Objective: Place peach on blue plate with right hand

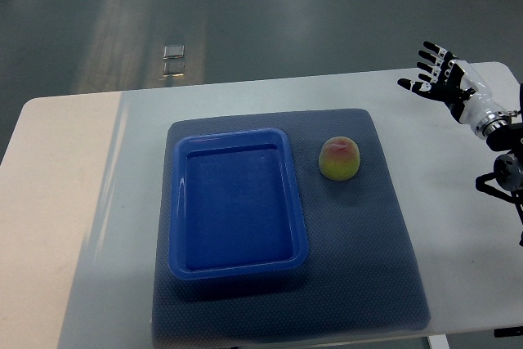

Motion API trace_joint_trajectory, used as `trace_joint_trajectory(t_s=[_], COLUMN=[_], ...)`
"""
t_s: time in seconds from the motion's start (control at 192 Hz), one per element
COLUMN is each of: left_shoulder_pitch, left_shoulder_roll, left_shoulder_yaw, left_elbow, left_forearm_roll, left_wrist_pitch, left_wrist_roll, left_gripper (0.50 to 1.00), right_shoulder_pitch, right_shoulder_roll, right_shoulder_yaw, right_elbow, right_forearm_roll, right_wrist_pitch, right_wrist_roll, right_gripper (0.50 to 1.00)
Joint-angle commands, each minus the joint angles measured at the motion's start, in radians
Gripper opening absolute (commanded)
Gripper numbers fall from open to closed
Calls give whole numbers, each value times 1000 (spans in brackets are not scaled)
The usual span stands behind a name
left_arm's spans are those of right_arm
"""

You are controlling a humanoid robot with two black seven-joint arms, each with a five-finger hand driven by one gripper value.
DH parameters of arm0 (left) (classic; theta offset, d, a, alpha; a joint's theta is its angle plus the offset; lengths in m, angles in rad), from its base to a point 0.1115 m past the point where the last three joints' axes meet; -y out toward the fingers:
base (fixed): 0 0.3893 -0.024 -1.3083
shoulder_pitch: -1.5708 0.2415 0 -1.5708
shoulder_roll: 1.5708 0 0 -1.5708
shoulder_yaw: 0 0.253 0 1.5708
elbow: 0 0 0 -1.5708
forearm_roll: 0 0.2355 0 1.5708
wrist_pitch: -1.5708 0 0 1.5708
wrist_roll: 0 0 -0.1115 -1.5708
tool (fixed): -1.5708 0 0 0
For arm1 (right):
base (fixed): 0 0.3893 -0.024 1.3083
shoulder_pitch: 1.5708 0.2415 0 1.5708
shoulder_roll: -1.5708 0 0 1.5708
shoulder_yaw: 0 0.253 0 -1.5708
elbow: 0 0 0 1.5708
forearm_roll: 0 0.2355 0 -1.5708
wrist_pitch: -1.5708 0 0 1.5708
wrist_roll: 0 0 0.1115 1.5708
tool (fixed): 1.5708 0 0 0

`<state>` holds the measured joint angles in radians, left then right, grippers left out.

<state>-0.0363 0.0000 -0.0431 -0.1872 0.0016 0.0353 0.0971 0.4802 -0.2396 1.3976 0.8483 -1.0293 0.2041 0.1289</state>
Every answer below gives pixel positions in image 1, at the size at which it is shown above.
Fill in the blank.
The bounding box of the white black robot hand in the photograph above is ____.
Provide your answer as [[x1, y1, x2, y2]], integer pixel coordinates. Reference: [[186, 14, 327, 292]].
[[397, 41, 512, 139]]

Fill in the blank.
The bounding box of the yellow red peach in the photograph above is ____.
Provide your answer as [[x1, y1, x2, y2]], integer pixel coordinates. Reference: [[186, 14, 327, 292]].
[[318, 136, 360, 181]]

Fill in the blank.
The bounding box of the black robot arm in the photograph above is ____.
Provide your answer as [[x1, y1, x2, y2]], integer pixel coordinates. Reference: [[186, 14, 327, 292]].
[[475, 84, 522, 221]]

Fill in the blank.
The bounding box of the lower metal floor plate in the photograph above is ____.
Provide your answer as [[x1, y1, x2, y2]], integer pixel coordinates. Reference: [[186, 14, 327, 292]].
[[163, 60, 186, 78]]

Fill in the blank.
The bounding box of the metal floor plate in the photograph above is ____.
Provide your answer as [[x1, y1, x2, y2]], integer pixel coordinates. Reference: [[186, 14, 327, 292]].
[[163, 60, 186, 78], [163, 44, 185, 59]]

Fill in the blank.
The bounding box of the upper metal floor plate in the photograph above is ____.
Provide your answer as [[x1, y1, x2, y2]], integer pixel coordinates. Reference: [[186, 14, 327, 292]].
[[163, 44, 185, 59]]

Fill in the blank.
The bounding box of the grey blue textured mat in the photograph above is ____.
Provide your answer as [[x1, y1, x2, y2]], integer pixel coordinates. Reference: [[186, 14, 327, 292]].
[[152, 109, 431, 348]]

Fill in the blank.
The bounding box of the blue plastic tray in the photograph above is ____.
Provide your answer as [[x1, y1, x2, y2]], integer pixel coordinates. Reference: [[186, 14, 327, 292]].
[[168, 128, 309, 281]]

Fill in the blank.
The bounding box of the black table bracket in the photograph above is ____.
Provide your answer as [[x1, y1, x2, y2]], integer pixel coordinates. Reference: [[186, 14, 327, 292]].
[[494, 326, 523, 338]]

